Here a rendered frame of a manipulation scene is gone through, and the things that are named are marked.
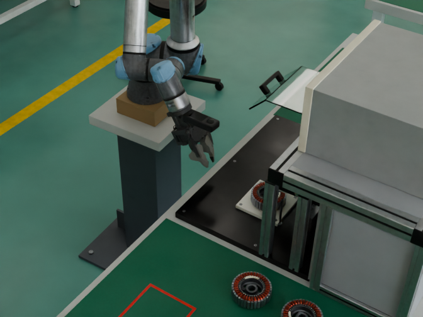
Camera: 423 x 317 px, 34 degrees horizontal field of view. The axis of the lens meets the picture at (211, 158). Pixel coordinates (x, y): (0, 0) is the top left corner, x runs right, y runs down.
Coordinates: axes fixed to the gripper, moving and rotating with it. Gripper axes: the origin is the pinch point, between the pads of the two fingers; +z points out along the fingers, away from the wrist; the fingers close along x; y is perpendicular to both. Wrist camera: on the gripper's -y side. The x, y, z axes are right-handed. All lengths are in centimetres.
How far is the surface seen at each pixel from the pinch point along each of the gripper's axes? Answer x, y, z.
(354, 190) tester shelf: 17, -61, 4
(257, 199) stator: 4.8, -16.4, 12.6
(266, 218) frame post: 19.6, -31.0, 9.8
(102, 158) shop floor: -56, 131, 22
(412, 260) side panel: 22, -72, 22
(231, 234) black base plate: 18.3, -13.5, 16.3
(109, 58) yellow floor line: -135, 184, -9
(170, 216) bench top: 20.1, 6.0, 7.5
